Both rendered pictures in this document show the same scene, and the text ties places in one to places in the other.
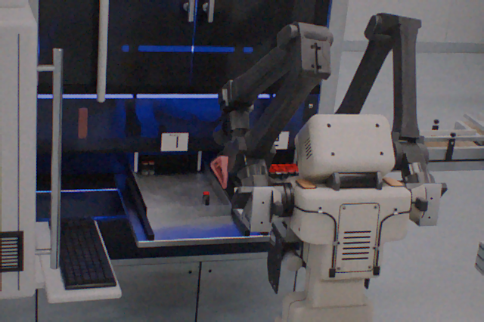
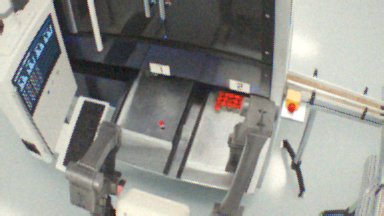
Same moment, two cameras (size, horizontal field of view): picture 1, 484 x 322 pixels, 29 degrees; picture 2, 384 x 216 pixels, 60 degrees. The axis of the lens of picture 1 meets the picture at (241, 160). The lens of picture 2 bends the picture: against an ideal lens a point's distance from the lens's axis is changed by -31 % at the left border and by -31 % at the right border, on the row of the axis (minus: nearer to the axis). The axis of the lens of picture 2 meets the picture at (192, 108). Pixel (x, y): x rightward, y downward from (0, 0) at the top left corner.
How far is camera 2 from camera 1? 2.07 m
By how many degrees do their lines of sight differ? 45
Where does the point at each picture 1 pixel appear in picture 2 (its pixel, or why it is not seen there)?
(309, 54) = (75, 196)
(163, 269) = not seen: hidden behind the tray
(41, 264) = (64, 138)
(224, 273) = not seen: hidden behind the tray
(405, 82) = (237, 180)
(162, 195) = (143, 104)
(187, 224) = (136, 145)
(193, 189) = (170, 103)
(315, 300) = not seen: outside the picture
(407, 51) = (247, 157)
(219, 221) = (160, 150)
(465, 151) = (371, 117)
